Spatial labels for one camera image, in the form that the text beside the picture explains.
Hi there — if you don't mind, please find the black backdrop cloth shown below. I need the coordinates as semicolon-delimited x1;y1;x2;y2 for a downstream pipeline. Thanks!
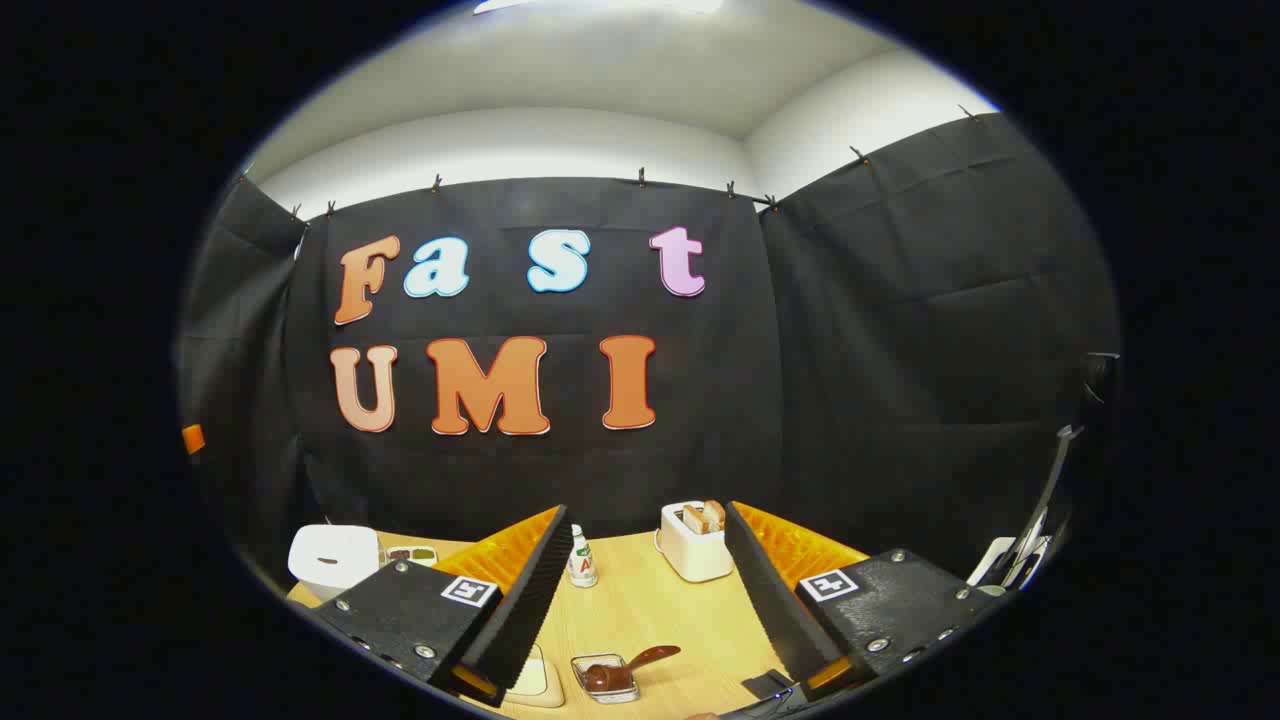
178;112;1121;591

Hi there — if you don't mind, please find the white drink bottle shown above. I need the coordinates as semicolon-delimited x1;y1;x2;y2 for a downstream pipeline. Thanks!
567;524;599;589

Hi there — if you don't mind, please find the white toaster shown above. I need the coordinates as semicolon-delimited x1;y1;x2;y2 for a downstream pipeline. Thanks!
655;501;736;583

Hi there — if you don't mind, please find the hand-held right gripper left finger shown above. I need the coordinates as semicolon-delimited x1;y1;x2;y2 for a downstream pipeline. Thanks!
315;505;574;706

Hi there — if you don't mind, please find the metal wire chopstick holder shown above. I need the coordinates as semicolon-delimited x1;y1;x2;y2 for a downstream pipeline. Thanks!
571;653;641;704

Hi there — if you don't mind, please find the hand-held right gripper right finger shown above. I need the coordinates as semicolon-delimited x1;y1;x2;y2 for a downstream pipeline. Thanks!
725;500;1006;701

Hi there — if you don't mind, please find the white rice cooker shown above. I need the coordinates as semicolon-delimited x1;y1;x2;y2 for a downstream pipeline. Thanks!
288;524;383;601

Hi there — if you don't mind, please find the brown wooden spoon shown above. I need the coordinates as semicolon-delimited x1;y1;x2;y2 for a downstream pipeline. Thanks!
583;645;682;693

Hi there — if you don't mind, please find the small black device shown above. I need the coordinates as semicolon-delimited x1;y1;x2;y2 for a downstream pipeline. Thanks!
740;670;801;716

